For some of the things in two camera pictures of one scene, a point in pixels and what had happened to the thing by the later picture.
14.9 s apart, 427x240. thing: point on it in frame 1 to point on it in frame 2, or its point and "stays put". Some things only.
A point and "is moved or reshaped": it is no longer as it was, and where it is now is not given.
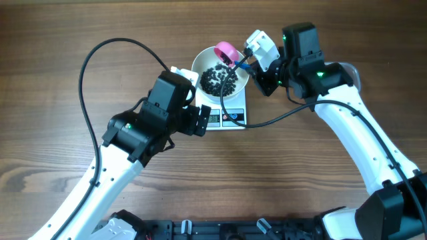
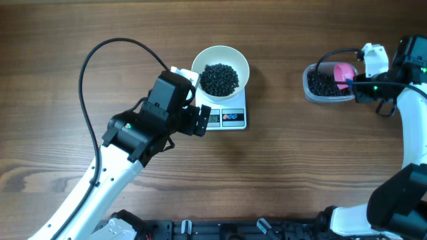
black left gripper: x=203 y=120 stays put
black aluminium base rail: x=230 y=229 stays put
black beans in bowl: x=211 y=81 stays put
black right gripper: x=260 y=81 to x=361 y=88
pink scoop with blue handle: x=229 y=54 is moved or reshaped
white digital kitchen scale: x=235 y=108 stays put
